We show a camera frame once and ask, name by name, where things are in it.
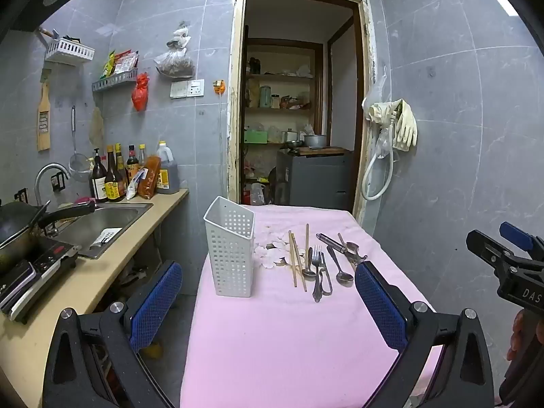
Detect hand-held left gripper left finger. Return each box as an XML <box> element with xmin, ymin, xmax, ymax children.
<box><xmin>42</xmin><ymin>260</ymin><xmax>183</xmax><ymax>408</ymax></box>

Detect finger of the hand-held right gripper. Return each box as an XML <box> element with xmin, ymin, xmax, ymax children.
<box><xmin>466</xmin><ymin>230</ymin><xmax>517</xmax><ymax>279</ymax></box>
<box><xmin>499</xmin><ymin>222</ymin><xmax>544</xmax><ymax>260</ymax></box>

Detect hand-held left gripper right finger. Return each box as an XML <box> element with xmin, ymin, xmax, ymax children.
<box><xmin>355</xmin><ymin>260</ymin><xmax>496</xmax><ymax>408</ymax></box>

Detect metal peeler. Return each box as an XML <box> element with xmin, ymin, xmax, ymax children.
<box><xmin>316</xmin><ymin>233</ymin><xmax>368</xmax><ymax>264</ymax></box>

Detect white perforated utensil holder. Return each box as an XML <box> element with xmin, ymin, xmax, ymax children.
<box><xmin>203</xmin><ymin>196</ymin><xmax>256</xmax><ymax>298</ymax></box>

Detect person's right hand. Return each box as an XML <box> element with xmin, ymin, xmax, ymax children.
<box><xmin>507</xmin><ymin>309</ymin><xmax>537</xmax><ymax>363</ymax></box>

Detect beige kitchen countertop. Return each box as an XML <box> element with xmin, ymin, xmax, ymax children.
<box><xmin>0</xmin><ymin>187</ymin><xmax>190</xmax><ymax>408</ymax></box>

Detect small metal spoon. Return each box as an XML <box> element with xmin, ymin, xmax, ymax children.
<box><xmin>338</xmin><ymin>232</ymin><xmax>361</xmax><ymax>253</ymax></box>

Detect stainless steel sink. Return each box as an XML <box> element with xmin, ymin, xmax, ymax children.
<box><xmin>51</xmin><ymin>202</ymin><xmax>154</xmax><ymax>260</ymax></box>

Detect pink floral table cloth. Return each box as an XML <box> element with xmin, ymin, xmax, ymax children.
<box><xmin>179</xmin><ymin>204</ymin><xmax>445</xmax><ymax>408</ymax></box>

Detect white seasoning packet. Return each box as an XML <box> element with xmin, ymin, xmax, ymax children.
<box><xmin>125</xmin><ymin>168</ymin><xmax>147</xmax><ymax>200</ymax></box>

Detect black induction cooker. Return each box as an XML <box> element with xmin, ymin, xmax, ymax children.
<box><xmin>0</xmin><ymin>242</ymin><xmax>81</xmax><ymax>324</ymax></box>

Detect orange seasoning packet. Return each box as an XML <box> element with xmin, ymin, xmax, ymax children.
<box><xmin>139</xmin><ymin>155</ymin><xmax>162</xmax><ymax>200</ymax></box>

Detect soy sauce bottle yellow label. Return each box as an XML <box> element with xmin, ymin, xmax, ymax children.
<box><xmin>104</xmin><ymin>145</ymin><xmax>122</xmax><ymax>202</ymax></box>

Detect large dark oil jug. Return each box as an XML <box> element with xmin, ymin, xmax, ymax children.
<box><xmin>155</xmin><ymin>141</ymin><xmax>180</xmax><ymax>195</ymax></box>

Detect dark pump bottle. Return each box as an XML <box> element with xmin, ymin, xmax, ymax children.
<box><xmin>89</xmin><ymin>148</ymin><xmax>109</xmax><ymax>202</ymax></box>

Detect cream rubber gloves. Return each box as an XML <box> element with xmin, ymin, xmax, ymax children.
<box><xmin>367</xmin><ymin>99</ymin><xmax>418</xmax><ymax>152</ymax></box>

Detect gray cabinet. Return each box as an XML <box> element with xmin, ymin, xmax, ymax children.
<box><xmin>276</xmin><ymin>149</ymin><xmax>354</xmax><ymax>211</ymax></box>

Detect metal strainer ladle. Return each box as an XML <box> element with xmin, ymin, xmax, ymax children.
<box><xmin>68</xmin><ymin>105</ymin><xmax>92</xmax><ymax>181</ymax></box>

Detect black wok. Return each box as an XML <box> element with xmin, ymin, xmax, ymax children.
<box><xmin>0</xmin><ymin>200</ymin><xmax>96</xmax><ymax>273</ymax></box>

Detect wooden cutting board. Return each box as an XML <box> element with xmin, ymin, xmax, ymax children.
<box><xmin>297</xmin><ymin>147</ymin><xmax>347</xmax><ymax>156</ymax></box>

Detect metal faucet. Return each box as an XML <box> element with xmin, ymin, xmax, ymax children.
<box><xmin>34</xmin><ymin>163</ymin><xmax>71</xmax><ymax>209</ymax></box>

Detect beige loofah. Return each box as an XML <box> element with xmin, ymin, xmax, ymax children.
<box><xmin>89</xmin><ymin>106</ymin><xmax>105</xmax><ymax>147</ymax></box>

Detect wooden grater board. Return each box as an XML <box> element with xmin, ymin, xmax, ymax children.
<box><xmin>36</xmin><ymin>81</ymin><xmax>52</xmax><ymax>152</ymax></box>

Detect red plastic bag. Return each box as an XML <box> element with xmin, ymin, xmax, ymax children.
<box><xmin>131</xmin><ymin>72</ymin><xmax>150</xmax><ymax>112</ymax></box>

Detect clear bag of dried goods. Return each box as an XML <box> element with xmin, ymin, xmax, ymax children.
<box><xmin>154</xmin><ymin>21</ymin><xmax>195</xmax><ymax>79</ymax></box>

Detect stack of seasoning packets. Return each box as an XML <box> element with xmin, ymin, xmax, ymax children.
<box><xmin>102</xmin><ymin>50</ymin><xmax>140</xmax><ymax>78</ymax></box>

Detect wooden shelving unit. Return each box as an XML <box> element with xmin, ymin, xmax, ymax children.
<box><xmin>242</xmin><ymin>38</ymin><xmax>324</xmax><ymax>205</ymax></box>

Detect white hose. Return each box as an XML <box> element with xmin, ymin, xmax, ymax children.
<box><xmin>360</xmin><ymin>136</ymin><xmax>396</xmax><ymax>201</ymax></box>

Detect white wall switch outlet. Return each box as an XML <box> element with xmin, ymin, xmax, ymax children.
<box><xmin>170</xmin><ymin>79</ymin><xmax>205</xmax><ymax>99</ymax></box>

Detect wooden door frame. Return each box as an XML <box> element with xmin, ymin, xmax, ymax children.
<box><xmin>227</xmin><ymin>0</ymin><xmax>377</xmax><ymax>226</ymax></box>

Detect metal wall shelf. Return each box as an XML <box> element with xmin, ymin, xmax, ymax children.
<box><xmin>91</xmin><ymin>68</ymin><xmax>139</xmax><ymax>93</ymax></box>

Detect white wall basket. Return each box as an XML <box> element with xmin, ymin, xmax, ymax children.
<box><xmin>45</xmin><ymin>38</ymin><xmax>95</xmax><ymax>66</ymax></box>

